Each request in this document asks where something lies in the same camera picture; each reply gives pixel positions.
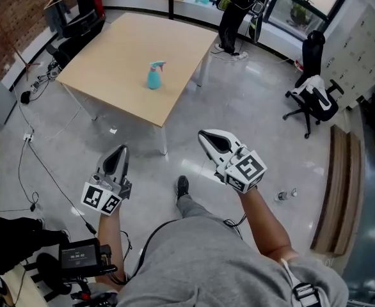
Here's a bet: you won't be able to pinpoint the person's left forearm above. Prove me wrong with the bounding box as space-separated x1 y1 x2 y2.
96 208 128 284

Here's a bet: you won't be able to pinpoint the wooden coat stand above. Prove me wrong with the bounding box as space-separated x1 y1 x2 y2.
1 0 67 81

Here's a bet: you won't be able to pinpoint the wooden bench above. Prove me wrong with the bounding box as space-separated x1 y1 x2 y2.
309 125 363 256

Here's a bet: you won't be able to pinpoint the black stool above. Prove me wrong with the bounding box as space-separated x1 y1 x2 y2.
35 253 73 300

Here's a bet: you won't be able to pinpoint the teal spray bottle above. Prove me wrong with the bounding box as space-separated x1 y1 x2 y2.
147 69 163 90

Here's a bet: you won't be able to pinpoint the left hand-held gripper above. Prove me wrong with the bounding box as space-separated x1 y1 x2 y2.
81 145 133 216

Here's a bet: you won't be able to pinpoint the round beige table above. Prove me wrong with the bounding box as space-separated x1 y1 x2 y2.
1 262 47 307

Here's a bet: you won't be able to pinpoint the light wooden table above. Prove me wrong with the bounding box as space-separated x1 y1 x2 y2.
55 12 219 156

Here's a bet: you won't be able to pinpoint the person's gray shirt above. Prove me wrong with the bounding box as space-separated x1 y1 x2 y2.
116 217 350 307

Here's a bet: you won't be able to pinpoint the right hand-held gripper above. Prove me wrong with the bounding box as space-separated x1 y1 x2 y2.
198 129 267 194

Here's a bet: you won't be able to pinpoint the small black monitor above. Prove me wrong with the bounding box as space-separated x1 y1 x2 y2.
58 238 102 270

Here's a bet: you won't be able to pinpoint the black floor cable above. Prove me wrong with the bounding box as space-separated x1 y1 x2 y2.
17 139 97 235

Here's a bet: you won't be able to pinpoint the white black harness strap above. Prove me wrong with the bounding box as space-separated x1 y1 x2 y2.
280 257 323 307

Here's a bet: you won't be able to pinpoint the black camera mount rig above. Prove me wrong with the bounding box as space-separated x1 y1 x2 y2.
62 244 121 303

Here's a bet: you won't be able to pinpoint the person's gray trouser leg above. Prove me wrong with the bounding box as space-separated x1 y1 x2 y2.
176 194 239 236

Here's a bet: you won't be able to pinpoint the white cloth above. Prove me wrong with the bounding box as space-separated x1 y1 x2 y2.
291 75 332 111

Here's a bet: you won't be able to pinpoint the person's black shoe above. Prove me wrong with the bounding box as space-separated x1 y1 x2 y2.
175 175 190 204

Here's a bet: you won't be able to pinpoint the person's right forearm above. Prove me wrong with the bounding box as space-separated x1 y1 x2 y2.
237 187 300 264

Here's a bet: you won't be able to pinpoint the black monitor cable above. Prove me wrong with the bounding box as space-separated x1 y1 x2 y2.
123 219 179 281

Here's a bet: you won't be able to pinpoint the black office chair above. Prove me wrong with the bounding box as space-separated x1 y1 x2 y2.
282 30 345 139

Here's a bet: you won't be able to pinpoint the gray lockers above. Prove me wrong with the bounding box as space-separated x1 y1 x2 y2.
321 3 375 108

